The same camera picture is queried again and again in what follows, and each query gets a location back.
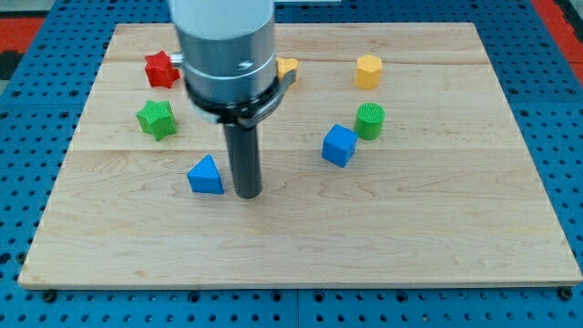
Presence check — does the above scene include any blue triangle block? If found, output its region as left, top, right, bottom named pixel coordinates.
left=187, top=155, right=224, bottom=194

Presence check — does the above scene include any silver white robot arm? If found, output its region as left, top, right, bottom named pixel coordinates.
left=168, top=0, right=297, bottom=128

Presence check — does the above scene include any green star block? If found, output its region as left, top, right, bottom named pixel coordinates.
left=136, top=100, right=177, bottom=141

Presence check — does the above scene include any red star block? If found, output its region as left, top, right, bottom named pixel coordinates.
left=145, top=51, right=180, bottom=88

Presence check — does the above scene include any blue cube block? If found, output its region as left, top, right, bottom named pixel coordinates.
left=322, top=124, right=358, bottom=168

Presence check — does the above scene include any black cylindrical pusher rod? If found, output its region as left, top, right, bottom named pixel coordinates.
left=224, top=125, right=262, bottom=199

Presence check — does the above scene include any green cylinder block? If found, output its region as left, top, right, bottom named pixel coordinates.
left=354, top=102, right=386, bottom=140

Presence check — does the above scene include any yellow heart block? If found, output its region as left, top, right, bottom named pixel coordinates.
left=276, top=56, right=299, bottom=86

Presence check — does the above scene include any wooden board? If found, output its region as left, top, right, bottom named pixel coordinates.
left=19, top=23, right=582, bottom=290

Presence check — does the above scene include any yellow hexagon block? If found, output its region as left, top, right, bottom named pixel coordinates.
left=354, top=55, right=383, bottom=89

